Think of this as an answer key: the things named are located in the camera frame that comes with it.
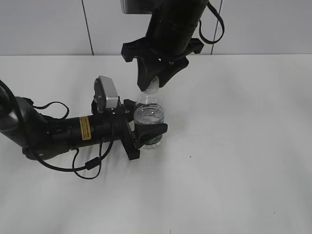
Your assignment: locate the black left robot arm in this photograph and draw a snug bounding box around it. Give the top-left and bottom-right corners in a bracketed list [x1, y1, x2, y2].
[0, 76, 168, 160]

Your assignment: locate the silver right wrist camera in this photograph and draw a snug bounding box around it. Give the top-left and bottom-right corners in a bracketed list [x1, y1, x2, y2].
[120, 0, 154, 15]

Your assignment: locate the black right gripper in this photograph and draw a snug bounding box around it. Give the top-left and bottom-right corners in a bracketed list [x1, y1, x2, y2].
[121, 37, 204, 91]

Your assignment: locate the white green bottle cap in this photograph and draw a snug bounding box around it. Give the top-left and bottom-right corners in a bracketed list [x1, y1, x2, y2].
[147, 76, 159, 92]

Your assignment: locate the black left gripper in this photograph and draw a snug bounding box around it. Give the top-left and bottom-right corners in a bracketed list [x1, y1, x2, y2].
[91, 99, 168, 160]

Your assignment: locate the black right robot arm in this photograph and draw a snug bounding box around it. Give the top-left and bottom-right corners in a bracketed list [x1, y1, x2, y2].
[121, 0, 208, 91]

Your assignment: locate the clear plastic water bottle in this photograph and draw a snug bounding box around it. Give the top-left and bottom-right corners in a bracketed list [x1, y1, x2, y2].
[133, 89, 165, 151]

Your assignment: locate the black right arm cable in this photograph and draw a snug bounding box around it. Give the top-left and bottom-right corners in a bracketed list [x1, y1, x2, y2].
[198, 0, 226, 45]

